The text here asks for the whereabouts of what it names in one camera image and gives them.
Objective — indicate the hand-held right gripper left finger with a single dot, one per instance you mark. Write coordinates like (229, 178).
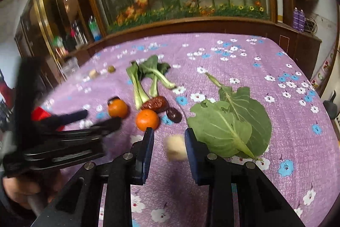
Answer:
(147, 152)

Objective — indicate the purple floral tablecloth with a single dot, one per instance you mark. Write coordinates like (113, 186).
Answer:
(239, 70)

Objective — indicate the small green fruit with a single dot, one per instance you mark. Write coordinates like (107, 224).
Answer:
(111, 69)

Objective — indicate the green cabbage leaf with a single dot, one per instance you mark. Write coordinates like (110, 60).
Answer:
(220, 128)
(255, 115)

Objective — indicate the purple bottle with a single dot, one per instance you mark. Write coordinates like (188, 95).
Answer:
(302, 21)
(296, 19)

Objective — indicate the clear plastic cup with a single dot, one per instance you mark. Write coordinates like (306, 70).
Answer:
(70, 66)

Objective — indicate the wooden cabinet with gold trim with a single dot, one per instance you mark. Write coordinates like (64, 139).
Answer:
(42, 17)

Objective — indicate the red box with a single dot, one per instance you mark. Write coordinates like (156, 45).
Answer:
(39, 113)

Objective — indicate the metal thermos flask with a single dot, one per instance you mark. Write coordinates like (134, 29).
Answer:
(78, 32)

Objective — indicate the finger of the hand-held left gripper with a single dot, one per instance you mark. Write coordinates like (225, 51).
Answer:
(101, 127)
(66, 118)

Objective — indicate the person's left hand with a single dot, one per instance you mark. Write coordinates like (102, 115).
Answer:
(18, 189)

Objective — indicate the bok choy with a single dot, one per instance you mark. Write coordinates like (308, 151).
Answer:
(148, 74)

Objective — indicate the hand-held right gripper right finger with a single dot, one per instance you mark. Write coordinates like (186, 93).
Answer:
(192, 155)

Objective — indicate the orange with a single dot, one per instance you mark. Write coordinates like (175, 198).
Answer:
(117, 108)
(147, 119)

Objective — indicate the green plastic bottle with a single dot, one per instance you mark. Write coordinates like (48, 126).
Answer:
(94, 29)

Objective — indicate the red date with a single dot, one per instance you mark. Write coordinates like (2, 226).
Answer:
(156, 103)

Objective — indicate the black kettle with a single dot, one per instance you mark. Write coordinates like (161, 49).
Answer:
(332, 107)

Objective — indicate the dark plum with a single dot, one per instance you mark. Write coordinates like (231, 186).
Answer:
(174, 114)
(113, 98)

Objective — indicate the green and white bag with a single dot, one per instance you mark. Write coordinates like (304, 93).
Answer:
(58, 44)

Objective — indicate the small corn cob piece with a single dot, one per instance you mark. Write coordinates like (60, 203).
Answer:
(93, 73)

